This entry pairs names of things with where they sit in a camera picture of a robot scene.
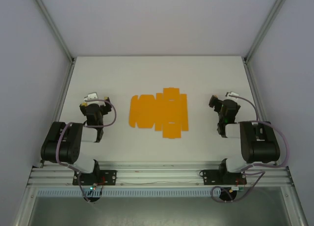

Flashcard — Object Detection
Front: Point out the yellow cardboard box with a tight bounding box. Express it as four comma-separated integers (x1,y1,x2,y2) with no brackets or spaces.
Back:
129,87,189,140

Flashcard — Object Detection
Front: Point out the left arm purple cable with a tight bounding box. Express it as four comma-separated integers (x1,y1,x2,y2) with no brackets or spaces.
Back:
55,99,117,202

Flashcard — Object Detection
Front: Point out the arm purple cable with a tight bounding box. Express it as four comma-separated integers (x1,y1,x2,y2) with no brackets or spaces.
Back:
55,99,117,202
211,95,290,202

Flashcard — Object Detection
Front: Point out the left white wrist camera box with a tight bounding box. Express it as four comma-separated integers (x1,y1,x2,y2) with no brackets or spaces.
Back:
84,92,99,102

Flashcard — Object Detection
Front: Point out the aluminium table side rail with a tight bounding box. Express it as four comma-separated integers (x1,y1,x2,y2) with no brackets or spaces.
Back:
243,58,279,167
39,60,76,168

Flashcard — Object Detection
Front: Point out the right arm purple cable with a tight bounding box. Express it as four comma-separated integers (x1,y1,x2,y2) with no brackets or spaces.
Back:
211,95,290,202

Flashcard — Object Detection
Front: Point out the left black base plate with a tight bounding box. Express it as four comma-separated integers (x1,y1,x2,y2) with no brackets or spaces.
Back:
72,169,117,186

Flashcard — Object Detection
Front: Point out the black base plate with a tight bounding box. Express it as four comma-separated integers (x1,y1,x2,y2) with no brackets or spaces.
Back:
72,169,117,186
200,169,246,186

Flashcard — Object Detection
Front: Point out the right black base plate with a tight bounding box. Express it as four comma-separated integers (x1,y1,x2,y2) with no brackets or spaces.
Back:
200,169,246,186

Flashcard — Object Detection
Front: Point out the black round cable grommet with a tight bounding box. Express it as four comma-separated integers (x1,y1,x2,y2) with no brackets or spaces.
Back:
219,188,238,202
83,195,101,203

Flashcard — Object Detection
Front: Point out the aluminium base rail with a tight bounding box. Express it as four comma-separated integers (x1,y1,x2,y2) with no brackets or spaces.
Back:
26,163,294,187

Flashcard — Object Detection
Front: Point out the aluminium frame post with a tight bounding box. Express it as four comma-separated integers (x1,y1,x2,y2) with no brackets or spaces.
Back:
30,0,75,62
244,0,291,62

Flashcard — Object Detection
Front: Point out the grey slotted cable duct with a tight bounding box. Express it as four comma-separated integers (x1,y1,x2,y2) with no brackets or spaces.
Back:
36,188,246,198

